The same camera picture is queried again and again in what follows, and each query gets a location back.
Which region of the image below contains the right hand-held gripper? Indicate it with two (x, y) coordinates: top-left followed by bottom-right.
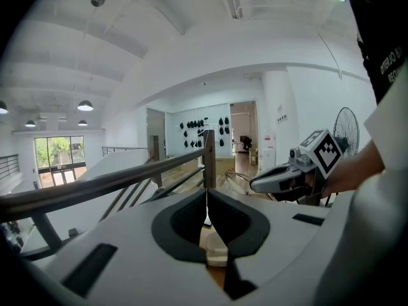
(249, 129), (344, 206)

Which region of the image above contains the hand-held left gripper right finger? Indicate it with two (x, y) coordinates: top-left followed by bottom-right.
(203, 188), (339, 302)

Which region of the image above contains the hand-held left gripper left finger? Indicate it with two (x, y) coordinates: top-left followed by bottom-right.
(41, 188), (231, 306)

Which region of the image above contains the beige glasses case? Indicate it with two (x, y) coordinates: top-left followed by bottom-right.
(205, 229), (230, 268)

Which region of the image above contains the person's right forearm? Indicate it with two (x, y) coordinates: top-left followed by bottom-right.
(321, 140), (387, 199)

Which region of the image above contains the person's right hand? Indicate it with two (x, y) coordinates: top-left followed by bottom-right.
(303, 170), (322, 198)

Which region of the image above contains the white water dispenser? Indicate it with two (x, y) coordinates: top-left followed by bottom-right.
(260, 148), (277, 172)

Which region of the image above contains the cardboard box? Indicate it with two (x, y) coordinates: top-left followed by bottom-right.
(215, 157), (237, 177)

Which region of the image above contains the black standing fan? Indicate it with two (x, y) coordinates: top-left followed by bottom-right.
(332, 106), (361, 159)

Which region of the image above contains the grey metal balcony railing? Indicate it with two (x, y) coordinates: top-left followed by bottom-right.
(0, 154), (20, 182)
(101, 145), (149, 156)

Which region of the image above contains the large window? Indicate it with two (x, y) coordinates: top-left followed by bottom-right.
(34, 135), (85, 188)

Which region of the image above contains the person's black printed t-shirt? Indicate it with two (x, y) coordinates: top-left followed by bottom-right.
(347, 0), (408, 105)

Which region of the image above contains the group of black wall-hung caps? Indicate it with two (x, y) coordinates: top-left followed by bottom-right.
(178, 116), (231, 149)

